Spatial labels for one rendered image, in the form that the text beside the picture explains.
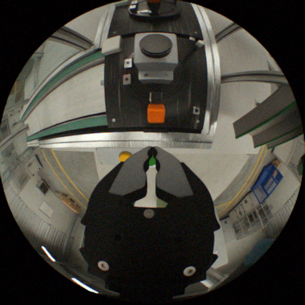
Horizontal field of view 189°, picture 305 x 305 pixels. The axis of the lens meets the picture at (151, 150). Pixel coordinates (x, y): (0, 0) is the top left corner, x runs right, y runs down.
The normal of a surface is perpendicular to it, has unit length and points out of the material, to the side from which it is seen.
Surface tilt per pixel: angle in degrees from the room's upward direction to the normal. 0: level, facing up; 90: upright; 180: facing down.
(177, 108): 0
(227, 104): 0
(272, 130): 90
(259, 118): 90
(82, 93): 0
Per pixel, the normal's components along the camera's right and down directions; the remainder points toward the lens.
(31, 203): 0.99, -0.10
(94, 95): -0.04, 0.51
